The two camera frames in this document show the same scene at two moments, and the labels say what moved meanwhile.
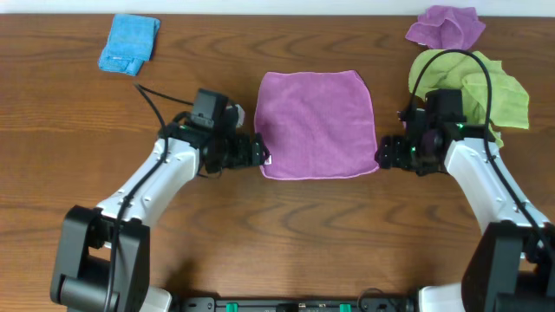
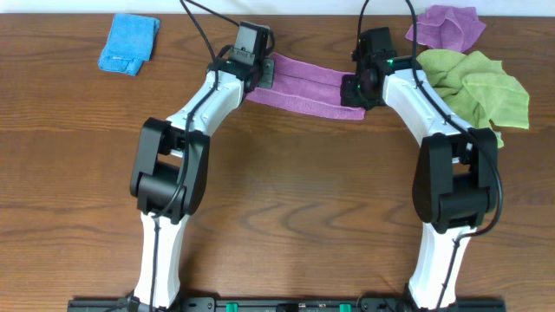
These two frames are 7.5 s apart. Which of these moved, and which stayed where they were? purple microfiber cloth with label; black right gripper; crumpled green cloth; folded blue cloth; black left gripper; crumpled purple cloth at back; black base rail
Moved: purple microfiber cloth with label; black left gripper; black right gripper
Stayed: black base rail; crumpled purple cloth at back; crumpled green cloth; folded blue cloth
